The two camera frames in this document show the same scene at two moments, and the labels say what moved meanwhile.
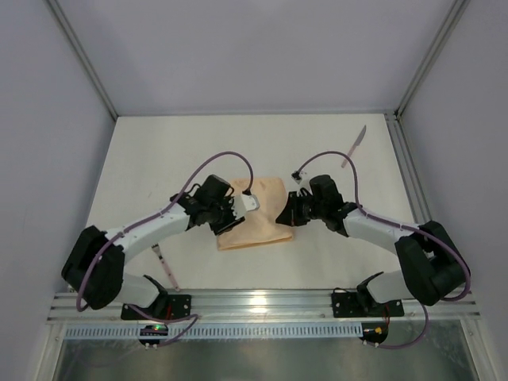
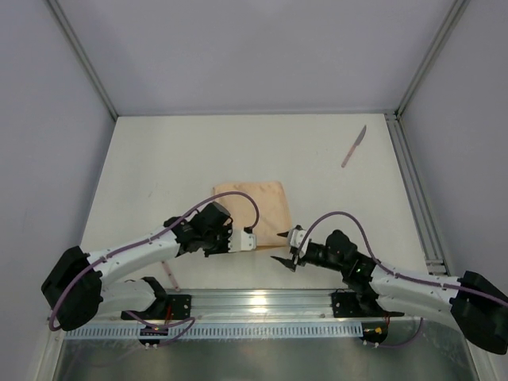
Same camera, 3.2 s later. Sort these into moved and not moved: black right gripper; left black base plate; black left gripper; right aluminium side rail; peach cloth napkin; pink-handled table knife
Moved: black right gripper; black left gripper
Not moved: right aluminium side rail; pink-handled table knife; peach cloth napkin; left black base plate
